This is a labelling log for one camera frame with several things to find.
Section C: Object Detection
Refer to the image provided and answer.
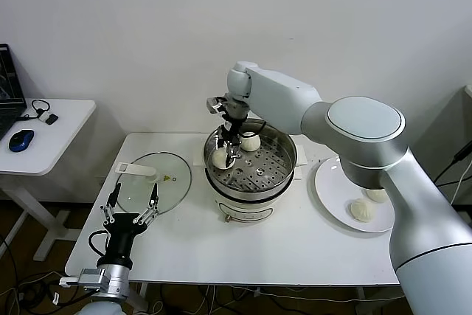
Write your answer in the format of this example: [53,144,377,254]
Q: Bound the white wall cable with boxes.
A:
[451,167,472,205]

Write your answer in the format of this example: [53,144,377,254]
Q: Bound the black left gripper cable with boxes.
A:
[88,230,111,257]

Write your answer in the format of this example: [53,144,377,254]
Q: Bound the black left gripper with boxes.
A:
[97,182,160,267]

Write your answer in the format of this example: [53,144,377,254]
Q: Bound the white steamed baozi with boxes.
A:
[240,133,262,152]
[212,147,237,170]
[363,187,388,204]
[349,198,374,224]

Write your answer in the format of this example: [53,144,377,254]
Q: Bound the black floor cable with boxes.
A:
[0,233,21,315]

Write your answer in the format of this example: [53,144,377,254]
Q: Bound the stainless steel steamer basket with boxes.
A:
[203,118,298,193]

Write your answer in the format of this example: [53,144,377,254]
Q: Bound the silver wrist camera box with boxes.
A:
[59,267,108,290]
[205,96,226,114]

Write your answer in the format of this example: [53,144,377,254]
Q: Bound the black laptop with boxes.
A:
[0,43,27,142]

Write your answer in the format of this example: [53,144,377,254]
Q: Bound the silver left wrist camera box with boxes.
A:
[59,267,108,290]

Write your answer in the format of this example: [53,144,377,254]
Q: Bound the white round plate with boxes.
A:
[313,156,398,234]

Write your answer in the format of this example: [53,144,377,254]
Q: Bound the glass pot lid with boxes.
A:
[114,151,192,217]

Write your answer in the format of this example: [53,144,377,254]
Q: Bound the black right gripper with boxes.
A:
[215,110,246,169]

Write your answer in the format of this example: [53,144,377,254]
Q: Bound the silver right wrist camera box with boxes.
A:
[205,96,226,114]

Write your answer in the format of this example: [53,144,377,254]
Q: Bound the blue black computer mouse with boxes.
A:
[7,128,35,153]

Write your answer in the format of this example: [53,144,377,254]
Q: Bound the white electric cooker base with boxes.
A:
[192,145,308,224]

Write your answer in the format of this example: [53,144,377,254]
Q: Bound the small device with black cable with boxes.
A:
[16,99,59,126]

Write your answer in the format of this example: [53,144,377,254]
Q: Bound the black wall cable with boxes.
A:
[433,143,472,187]

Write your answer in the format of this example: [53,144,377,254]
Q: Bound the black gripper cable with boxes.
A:
[239,120,268,138]
[88,230,111,257]

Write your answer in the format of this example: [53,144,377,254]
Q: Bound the white side table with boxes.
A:
[0,98,97,263]

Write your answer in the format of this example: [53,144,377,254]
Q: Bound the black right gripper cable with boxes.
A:
[239,120,268,138]

